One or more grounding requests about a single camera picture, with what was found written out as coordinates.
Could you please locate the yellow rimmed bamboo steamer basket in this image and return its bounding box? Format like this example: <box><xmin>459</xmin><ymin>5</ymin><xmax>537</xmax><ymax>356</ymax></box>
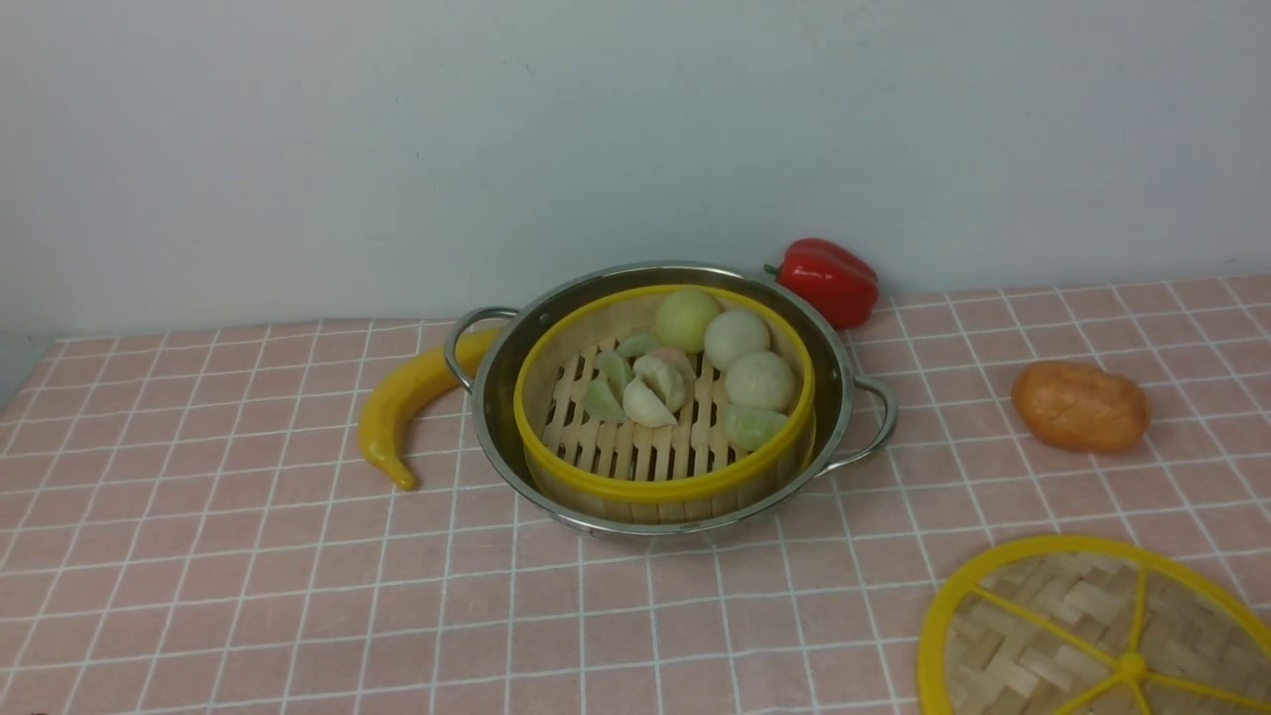
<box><xmin>513</xmin><ymin>284</ymin><xmax>819</xmax><ymax>525</ymax></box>

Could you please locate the yellow bamboo steamer lid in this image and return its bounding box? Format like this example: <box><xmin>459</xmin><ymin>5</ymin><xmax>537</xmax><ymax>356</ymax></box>
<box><xmin>916</xmin><ymin>535</ymin><xmax>1270</xmax><ymax>714</ymax></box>

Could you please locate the stainless steel pot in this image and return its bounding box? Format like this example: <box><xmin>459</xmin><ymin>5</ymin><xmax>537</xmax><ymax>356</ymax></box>
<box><xmin>442</xmin><ymin>262</ymin><xmax>899</xmax><ymax>538</ymax></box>

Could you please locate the green dumpling far left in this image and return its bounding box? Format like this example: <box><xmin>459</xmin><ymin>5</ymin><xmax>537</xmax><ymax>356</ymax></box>
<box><xmin>616</xmin><ymin>331</ymin><xmax>662</xmax><ymax>359</ymax></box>

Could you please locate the green dumpling under finger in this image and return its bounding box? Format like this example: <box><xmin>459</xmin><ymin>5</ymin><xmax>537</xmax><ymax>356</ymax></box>
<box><xmin>595</xmin><ymin>352</ymin><xmax>636</xmax><ymax>401</ymax></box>

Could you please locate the white crescent dumpling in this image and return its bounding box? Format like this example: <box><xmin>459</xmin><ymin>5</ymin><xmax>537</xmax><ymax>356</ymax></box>
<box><xmin>633</xmin><ymin>356</ymin><xmax>688</xmax><ymax>413</ymax></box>

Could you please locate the pink shrimp dumpling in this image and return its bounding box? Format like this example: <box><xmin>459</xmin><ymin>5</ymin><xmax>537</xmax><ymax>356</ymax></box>
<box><xmin>647</xmin><ymin>345</ymin><xmax>698</xmax><ymax>384</ymax></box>

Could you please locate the white dumpling centre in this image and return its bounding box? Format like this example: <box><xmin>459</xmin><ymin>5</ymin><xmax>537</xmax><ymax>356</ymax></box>
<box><xmin>622</xmin><ymin>378</ymin><xmax>677</xmax><ymax>429</ymax></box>

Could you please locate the green dumpling near bottom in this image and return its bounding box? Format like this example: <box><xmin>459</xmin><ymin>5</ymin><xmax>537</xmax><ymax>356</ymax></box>
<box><xmin>581</xmin><ymin>378</ymin><xmax>628</xmax><ymax>424</ymax></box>

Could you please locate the pale yellow swirl bun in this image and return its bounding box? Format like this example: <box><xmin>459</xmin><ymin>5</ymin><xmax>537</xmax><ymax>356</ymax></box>
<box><xmin>649</xmin><ymin>288</ymin><xmax>723</xmax><ymax>354</ymax></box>

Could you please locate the smooth white round bun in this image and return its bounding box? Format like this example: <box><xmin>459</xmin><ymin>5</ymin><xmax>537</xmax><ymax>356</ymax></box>
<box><xmin>703</xmin><ymin>309</ymin><xmax>771</xmax><ymax>372</ymax></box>

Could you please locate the white pleated bun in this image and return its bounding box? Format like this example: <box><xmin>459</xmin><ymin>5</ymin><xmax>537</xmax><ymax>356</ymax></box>
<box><xmin>724</xmin><ymin>352</ymin><xmax>798</xmax><ymax>413</ymax></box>

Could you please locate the green dumpling near right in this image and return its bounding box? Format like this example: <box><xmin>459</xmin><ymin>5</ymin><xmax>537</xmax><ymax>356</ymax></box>
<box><xmin>722</xmin><ymin>404</ymin><xmax>788</xmax><ymax>453</ymax></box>

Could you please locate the red toy bell pepper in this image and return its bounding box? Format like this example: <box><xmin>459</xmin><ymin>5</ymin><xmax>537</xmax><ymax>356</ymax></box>
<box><xmin>766</xmin><ymin>237</ymin><xmax>880</xmax><ymax>331</ymax></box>

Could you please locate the yellow toy banana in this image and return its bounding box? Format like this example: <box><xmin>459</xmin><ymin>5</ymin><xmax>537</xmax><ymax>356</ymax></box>
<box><xmin>357</xmin><ymin>345</ymin><xmax>459</xmax><ymax>491</ymax></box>

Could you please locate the orange toy potato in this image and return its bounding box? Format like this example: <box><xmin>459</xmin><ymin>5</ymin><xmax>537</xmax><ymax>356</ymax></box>
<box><xmin>1010</xmin><ymin>359</ymin><xmax>1152</xmax><ymax>453</ymax></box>

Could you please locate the pink checked tablecloth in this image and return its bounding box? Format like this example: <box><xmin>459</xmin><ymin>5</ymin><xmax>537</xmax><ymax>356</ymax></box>
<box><xmin>1</xmin><ymin>276</ymin><xmax>1270</xmax><ymax>714</ymax></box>

